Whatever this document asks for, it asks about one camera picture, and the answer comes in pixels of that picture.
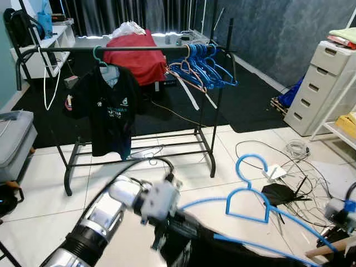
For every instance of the red cloth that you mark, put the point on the red cloth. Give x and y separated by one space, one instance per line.
136 61

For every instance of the black printed shirt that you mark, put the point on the black printed shirt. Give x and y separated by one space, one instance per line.
108 111

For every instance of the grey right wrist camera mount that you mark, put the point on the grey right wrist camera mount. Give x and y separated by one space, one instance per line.
336 211

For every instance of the green folded towel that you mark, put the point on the green folded towel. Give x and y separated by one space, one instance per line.
345 34

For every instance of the dark curtain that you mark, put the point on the dark curtain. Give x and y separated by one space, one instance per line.
139 14

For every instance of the white shelf unit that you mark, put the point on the white shelf unit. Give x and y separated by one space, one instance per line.
50 55

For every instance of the white metal shelf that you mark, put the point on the white metal shelf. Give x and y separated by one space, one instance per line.
334 130

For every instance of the green plastic hanger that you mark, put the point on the green plastic hanger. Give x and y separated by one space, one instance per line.
95 55

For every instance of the red folded towel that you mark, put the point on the red folded towel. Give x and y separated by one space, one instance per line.
340 43

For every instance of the black backpack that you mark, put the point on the black backpack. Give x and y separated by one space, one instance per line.
22 28

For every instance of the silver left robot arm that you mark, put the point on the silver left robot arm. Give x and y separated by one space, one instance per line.
94 222

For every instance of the pink plastic hanger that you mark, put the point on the pink plastic hanger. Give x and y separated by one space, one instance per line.
192 83

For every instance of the black metal clothes rack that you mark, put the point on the black metal clothes rack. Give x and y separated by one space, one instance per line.
139 49

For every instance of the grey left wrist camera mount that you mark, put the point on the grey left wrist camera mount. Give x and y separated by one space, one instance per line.
161 200

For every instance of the clear plastic bag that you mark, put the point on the clear plastic bag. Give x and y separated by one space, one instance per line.
128 29

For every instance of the yellow packet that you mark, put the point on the yellow packet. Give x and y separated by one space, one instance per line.
347 125

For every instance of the blue bag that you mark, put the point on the blue bag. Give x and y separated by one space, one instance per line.
292 92

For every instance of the black bag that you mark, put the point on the black bag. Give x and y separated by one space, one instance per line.
10 200

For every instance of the white drawer cabinet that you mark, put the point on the white drawer cabinet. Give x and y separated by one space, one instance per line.
317 89

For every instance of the grey box with red button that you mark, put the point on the grey box with red button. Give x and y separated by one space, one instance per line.
70 82

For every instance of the grey storage ottoman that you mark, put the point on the grey storage ottoman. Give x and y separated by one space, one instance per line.
16 139

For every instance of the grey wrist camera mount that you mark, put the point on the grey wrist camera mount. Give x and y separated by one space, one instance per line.
161 200
336 211

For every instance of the black garment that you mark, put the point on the black garment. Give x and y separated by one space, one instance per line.
222 250

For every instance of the thin metal hanger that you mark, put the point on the thin metal hanger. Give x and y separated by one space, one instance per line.
147 151

